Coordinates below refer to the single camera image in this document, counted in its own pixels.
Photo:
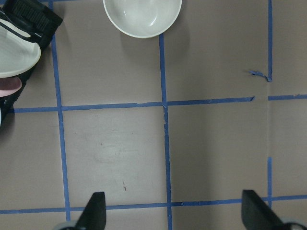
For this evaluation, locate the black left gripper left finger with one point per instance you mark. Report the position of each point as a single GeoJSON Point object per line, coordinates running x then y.
{"type": "Point", "coordinates": [93, 216]}

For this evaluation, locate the cream plate in rack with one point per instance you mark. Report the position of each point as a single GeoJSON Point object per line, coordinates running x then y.
{"type": "Point", "coordinates": [17, 54]}

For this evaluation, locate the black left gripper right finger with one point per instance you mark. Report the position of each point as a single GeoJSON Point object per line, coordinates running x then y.
{"type": "Point", "coordinates": [256, 215]}

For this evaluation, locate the black plate rack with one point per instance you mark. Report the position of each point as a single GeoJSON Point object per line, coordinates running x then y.
{"type": "Point", "coordinates": [40, 22]}

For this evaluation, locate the white ceramic bowl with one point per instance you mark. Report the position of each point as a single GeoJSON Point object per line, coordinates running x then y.
{"type": "Point", "coordinates": [142, 18]}

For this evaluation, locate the pink plate in rack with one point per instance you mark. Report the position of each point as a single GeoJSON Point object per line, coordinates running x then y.
{"type": "Point", "coordinates": [9, 86]}

